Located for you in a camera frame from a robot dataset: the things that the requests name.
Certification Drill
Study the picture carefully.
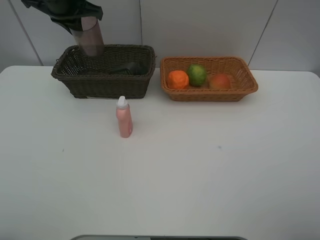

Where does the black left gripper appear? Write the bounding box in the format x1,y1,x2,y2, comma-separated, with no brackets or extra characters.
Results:
21,0,103,34

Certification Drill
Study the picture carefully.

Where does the translucent pink plastic cup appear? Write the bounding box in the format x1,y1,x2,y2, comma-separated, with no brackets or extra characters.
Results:
71,16,104,57

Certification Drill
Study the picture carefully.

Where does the dark green pump bottle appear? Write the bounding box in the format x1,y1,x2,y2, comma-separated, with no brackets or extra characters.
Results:
108,62,148,76

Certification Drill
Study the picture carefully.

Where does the orange tangerine fruit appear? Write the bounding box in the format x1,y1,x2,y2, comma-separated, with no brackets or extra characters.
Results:
167,70,189,90

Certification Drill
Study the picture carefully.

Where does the green lime fruit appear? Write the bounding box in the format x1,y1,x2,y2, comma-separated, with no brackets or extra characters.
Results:
186,64,207,87

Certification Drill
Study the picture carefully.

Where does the red orange peach fruit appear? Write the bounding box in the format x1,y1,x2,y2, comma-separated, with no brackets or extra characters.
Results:
209,73,232,90

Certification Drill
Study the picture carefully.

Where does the dark brown wicker basket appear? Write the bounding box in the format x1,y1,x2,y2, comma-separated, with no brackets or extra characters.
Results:
51,44,156,99

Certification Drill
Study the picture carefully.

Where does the pink bottle white cap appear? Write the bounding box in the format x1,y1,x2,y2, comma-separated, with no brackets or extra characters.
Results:
116,96,133,138

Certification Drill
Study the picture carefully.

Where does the light orange wicker basket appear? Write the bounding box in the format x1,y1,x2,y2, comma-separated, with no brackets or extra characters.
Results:
160,56,259,102

